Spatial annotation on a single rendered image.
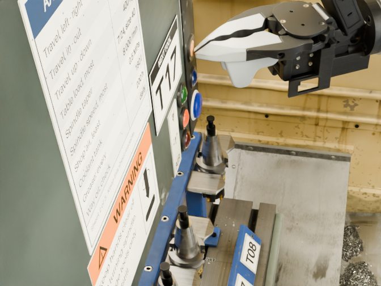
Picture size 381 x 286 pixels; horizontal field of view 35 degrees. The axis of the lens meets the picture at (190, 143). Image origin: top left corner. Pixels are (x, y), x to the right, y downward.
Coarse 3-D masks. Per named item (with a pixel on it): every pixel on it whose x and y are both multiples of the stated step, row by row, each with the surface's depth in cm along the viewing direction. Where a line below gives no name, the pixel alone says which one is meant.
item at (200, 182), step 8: (192, 176) 116; (200, 176) 116; (208, 176) 115; (216, 176) 115; (192, 184) 114; (200, 184) 114; (208, 184) 114; (216, 184) 114; (224, 184) 114; (200, 192) 113; (208, 192) 113; (216, 192) 112
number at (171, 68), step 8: (176, 40) 59; (176, 48) 60; (168, 56) 57; (176, 56) 60; (168, 64) 57; (176, 64) 60; (168, 72) 58; (176, 72) 61; (168, 80) 58; (176, 80) 61; (168, 88) 58; (168, 96) 59
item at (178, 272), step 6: (174, 270) 100; (180, 270) 100; (186, 270) 100; (192, 270) 100; (180, 276) 99; (186, 276) 99; (192, 276) 99; (198, 276) 99; (156, 282) 99; (180, 282) 99; (186, 282) 98; (192, 282) 98; (198, 282) 99
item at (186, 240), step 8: (176, 224) 98; (192, 224) 98; (176, 232) 98; (184, 232) 97; (192, 232) 98; (176, 240) 99; (184, 240) 98; (192, 240) 99; (176, 248) 100; (184, 248) 99; (192, 248) 100; (184, 256) 100; (192, 256) 101
